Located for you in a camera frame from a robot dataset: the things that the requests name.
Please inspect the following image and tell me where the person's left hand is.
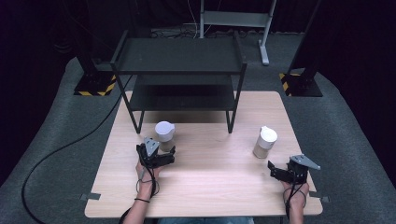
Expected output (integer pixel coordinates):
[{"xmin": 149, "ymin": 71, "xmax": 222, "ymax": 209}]
[{"xmin": 134, "ymin": 161, "xmax": 164, "ymax": 196}]

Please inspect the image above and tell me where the grey metal stand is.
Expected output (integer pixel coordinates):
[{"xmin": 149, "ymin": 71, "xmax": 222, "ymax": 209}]
[{"xmin": 198, "ymin": 0, "xmax": 278, "ymax": 66}]

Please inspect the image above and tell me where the black metal two-tier rack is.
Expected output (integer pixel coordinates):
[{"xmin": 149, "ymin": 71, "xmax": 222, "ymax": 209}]
[{"xmin": 109, "ymin": 29, "xmax": 248, "ymax": 135}]

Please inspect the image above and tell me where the grey tape strip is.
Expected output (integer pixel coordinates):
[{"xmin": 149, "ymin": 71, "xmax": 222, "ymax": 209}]
[
  {"xmin": 308, "ymin": 190, "xmax": 331, "ymax": 203},
  {"xmin": 79, "ymin": 192, "xmax": 102, "ymax": 202}
]

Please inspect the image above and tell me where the black stand with striped base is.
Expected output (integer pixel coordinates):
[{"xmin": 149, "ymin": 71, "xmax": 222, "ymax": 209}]
[
  {"xmin": 278, "ymin": 0, "xmax": 324, "ymax": 98},
  {"xmin": 73, "ymin": 0, "xmax": 118, "ymax": 97}
]

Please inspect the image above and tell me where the right hand-held gripper cable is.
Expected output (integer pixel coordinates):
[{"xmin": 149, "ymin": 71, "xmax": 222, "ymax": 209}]
[{"xmin": 282, "ymin": 178, "xmax": 308, "ymax": 223}]

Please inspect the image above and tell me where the thick black floor cable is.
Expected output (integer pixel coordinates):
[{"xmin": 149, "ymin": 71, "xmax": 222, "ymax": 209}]
[{"xmin": 21, "ymin": 74, "xmax": 134, "ymax": 224}]

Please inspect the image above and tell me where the glass jar with white lid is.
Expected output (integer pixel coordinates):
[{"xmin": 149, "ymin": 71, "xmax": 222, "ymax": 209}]
[
  {"xmin": 154, "ymin": 120, "xmax": 177, "ymax": 153},
  {"xmin": 252, "ymin": 125, "xmax": 278, "ymax": 160}
]

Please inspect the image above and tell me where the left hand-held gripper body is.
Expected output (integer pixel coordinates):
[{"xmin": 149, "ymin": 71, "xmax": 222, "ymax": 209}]
[{"xmin": 135, "ymin": 136, "xmax": 166, "ymax": 170}]

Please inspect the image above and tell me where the person's right hand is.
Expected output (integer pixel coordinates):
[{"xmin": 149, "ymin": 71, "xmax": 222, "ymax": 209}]
[{"xmin": 281, "ymin": 180, "xmax": 310, "ymax": 209}]

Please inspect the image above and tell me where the hand-held gripper cable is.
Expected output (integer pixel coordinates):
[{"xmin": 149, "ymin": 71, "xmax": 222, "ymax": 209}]
[
  {"xmin": 119, "ymin": 153, "xmax": 161, "ymax": 224},
  {"xmin": 282, "ymin": 178, "xmax": 308, "ymax": 223}
]

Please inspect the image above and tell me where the left hand-held gripper cable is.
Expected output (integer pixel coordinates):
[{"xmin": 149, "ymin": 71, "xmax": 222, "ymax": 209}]
[{"xmin": 119, "ymin": 153, "xmax": 161, "ymax": 224}]

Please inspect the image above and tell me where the tangle of floor cables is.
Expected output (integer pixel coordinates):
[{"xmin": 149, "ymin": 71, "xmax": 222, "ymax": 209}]
[{"xmin": 150, "ymin": 27, "xmax": 241, "ymax": 40}]

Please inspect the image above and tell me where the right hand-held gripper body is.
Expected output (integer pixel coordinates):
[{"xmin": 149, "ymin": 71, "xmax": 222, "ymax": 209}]
[{"xmin": 286, "ymin": 154, "xmax": 322, "ymax": 186}]

